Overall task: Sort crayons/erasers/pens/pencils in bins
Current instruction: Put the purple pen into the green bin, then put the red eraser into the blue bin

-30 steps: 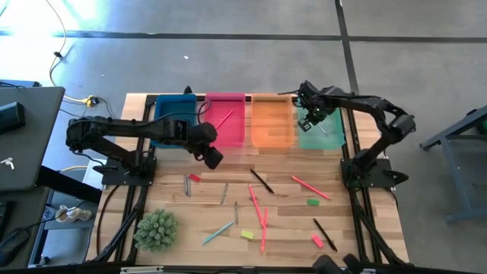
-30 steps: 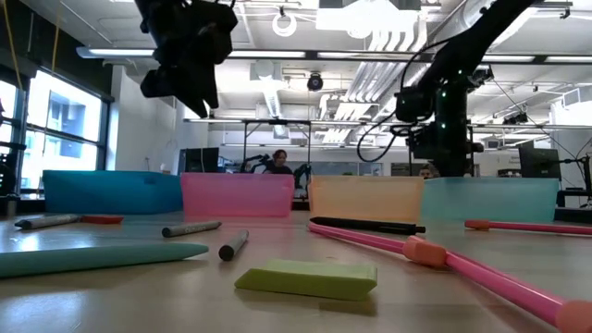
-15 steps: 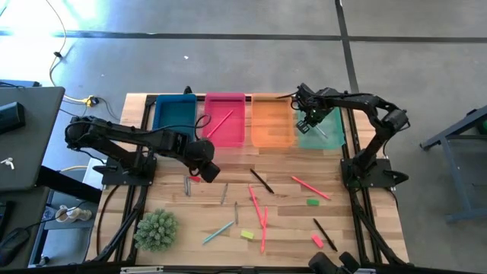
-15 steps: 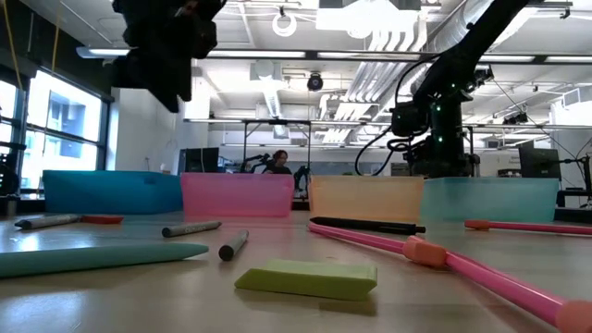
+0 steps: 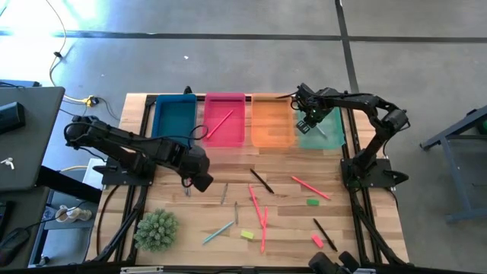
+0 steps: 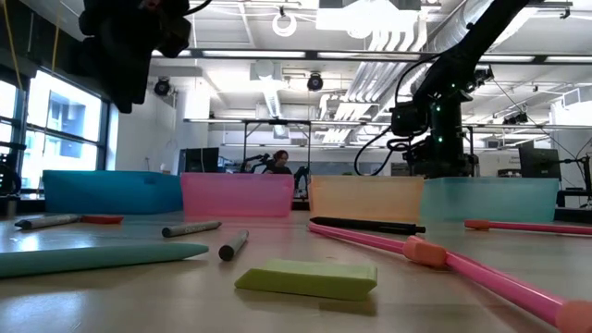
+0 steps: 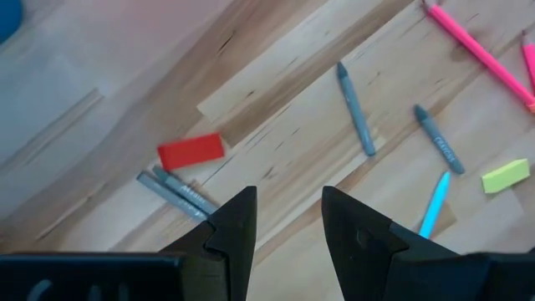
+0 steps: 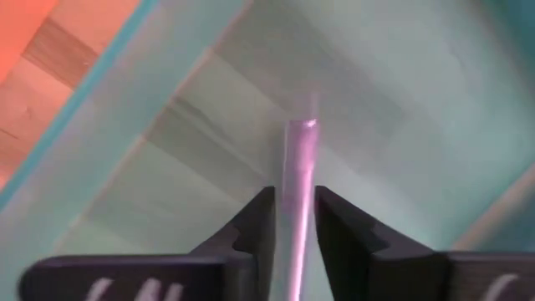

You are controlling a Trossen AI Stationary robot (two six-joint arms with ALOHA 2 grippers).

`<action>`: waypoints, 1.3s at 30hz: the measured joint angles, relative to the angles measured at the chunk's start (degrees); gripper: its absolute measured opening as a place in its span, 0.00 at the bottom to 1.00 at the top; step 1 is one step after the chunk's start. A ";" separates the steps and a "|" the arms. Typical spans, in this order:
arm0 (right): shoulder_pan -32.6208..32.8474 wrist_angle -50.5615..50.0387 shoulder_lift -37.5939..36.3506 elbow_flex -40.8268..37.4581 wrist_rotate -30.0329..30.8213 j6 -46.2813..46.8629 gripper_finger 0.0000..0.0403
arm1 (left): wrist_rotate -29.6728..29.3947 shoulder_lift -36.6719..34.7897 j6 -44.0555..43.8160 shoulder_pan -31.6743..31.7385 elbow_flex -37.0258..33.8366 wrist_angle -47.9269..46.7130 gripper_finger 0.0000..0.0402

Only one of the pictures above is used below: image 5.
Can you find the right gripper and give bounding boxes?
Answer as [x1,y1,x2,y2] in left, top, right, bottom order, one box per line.
[293,82,329,135]

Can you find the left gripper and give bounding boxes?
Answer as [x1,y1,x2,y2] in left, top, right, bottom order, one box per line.
[178,144,215,193]

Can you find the black pen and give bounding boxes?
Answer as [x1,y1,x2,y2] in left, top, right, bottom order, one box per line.
[249,168,275,194]
[312,218,339,253]

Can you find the teal pen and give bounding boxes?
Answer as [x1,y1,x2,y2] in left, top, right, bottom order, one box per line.
[202,220,235,245]

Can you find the teal plastic bin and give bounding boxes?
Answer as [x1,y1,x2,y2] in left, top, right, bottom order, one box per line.
[296,106,346,151]

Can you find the orange plastic bin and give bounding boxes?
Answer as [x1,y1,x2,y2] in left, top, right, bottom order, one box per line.
[250,93,296,148]

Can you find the pink plastic bin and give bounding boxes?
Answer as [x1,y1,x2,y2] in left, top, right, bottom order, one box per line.
[202,92,247,148]

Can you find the blue plastic bin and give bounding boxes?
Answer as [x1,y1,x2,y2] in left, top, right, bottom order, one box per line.
[151,94,198,150]

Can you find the green artificial plant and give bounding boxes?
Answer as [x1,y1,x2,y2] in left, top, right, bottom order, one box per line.
[132,208,180,253]

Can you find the white box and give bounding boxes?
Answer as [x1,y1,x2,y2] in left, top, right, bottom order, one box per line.
[81,158,106,190]

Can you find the black desk crossbar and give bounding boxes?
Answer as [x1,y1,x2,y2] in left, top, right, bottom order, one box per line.
[36,165,103,205]

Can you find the beige curled object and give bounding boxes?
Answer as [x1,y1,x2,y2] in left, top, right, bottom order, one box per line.
[55,204,93,224]

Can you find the grey-blue metal cart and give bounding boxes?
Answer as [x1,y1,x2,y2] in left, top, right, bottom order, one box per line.
[420,105,487,225]

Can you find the dark grey desk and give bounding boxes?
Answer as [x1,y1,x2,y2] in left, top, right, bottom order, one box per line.
[0,86,65,192]

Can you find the black box device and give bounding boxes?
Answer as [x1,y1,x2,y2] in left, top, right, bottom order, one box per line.
[0,101,27,135]

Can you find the black computer mouse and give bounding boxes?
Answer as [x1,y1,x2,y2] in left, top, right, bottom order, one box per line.
[0,227,31,267]

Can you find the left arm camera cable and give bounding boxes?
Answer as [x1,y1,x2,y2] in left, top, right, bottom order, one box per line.
[167,124,209,149]

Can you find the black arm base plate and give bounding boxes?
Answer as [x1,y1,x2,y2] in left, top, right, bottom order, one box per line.
[340,158,410,190]
[93,155,158,187]

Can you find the black aluminium table frame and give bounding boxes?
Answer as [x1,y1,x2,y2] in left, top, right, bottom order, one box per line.
[86,84,411,269]

